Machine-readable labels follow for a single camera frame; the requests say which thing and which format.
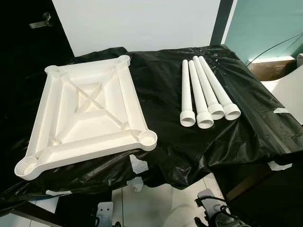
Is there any metal door handle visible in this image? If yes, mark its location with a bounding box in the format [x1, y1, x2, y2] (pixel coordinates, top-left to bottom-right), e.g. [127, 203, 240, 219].
[29, 13, 53, 29]

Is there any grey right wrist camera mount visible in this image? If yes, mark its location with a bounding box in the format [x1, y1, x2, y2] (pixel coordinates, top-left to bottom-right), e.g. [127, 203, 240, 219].
[197, 189, 216, 203]

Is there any black door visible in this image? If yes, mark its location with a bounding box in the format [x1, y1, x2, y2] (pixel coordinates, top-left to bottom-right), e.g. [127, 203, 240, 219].
[0, 0, 75, 64]

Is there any black plastic sheet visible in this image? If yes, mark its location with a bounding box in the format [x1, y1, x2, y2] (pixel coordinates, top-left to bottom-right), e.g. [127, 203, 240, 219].
[0, 45, 303, 209]

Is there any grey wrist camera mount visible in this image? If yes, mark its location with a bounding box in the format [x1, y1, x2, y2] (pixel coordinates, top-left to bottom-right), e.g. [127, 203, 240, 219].
[197, 189, 216, 203]
[97, 202, 114, 227]

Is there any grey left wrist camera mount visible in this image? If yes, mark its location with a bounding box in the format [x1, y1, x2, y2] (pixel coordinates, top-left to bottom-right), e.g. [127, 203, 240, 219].
[97, 202, 114, 227]

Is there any white plastic table leg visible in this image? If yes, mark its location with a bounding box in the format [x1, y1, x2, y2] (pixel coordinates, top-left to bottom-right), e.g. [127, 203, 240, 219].
[188, 60, 214, 129]
[199, 56, 241, 121]
[193, 56, 225, 121]
[180, 60, 196, 127]

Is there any white plastic table top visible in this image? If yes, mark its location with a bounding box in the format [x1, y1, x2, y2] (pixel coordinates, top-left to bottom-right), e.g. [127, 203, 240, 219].
[14, 55, 158, 181]

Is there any dark grey window frame post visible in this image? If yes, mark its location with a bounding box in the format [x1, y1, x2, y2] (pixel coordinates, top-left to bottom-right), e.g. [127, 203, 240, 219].
[210, 0, 237, 46]

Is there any brown cardboard box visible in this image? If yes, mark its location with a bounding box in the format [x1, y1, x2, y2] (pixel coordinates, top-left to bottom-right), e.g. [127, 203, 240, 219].
[249, 59, 298, 82]

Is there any thin black wall cable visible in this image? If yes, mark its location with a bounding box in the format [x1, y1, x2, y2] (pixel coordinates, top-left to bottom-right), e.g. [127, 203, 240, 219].
[245, 32, 303, 67]

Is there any white curved furniture panel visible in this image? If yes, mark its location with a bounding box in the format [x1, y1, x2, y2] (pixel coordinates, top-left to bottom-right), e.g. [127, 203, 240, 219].
[260, 53, 303, 126]

